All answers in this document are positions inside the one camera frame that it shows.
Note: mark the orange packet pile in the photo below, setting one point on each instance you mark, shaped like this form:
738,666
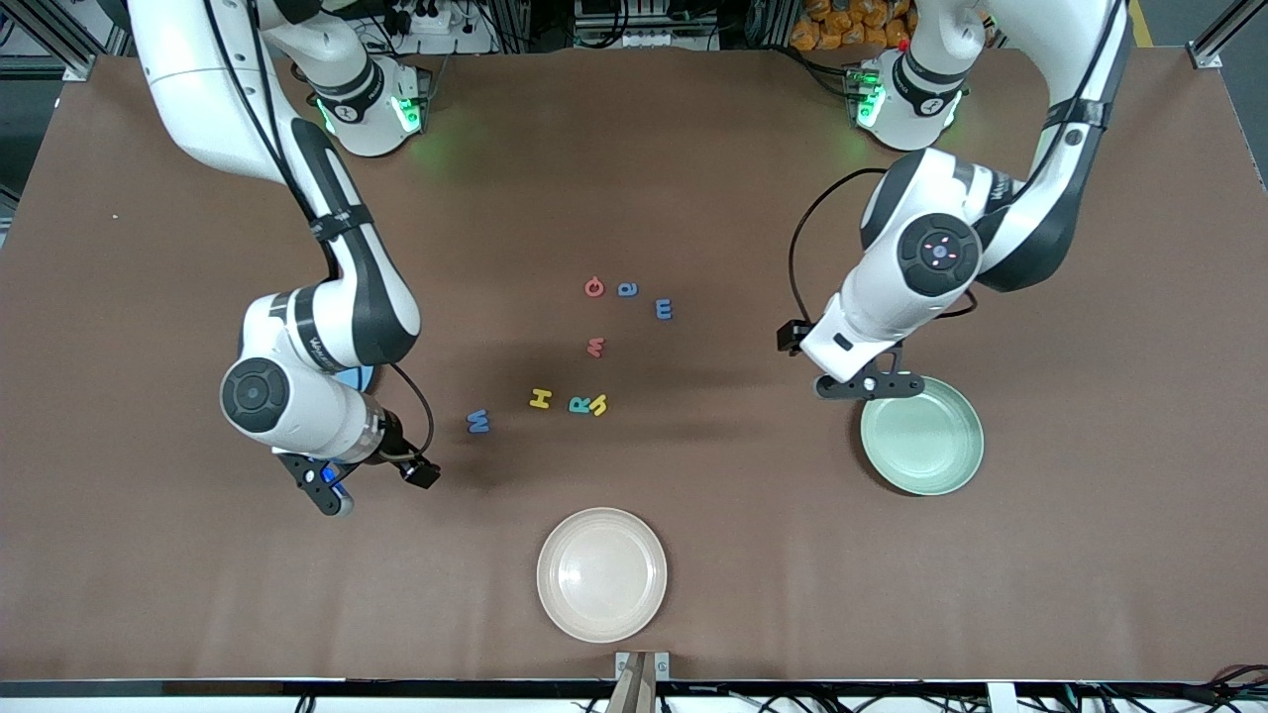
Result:
842,25

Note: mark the black equipment rack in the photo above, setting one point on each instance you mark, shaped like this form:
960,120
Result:
644,25

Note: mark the blue plate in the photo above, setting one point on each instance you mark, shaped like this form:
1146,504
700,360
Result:
359,377

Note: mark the yellow foam letter H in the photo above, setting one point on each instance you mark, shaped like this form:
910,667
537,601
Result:
539,398

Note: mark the brown table cover sheet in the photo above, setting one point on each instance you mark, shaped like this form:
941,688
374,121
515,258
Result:
693,555

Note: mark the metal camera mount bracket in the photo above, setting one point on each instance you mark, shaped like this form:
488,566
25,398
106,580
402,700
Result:
641,683

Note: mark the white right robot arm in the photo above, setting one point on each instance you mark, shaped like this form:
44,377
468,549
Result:
198,99

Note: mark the blue foam letter W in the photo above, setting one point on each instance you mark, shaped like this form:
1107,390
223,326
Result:
478,422

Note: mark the aluminium frame profile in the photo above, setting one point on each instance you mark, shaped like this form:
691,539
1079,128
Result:
1206,56
79,67

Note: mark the beige plate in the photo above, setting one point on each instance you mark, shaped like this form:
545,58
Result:
601,574

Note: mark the black table edge strip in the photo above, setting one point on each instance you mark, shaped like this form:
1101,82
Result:
297,687

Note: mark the white power strip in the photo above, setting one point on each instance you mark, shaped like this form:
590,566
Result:
431,20

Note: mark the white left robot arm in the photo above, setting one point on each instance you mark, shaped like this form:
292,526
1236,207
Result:
882,297

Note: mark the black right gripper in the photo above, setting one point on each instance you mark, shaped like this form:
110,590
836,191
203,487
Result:
393,443

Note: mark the green plate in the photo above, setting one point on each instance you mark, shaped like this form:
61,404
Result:
921,446

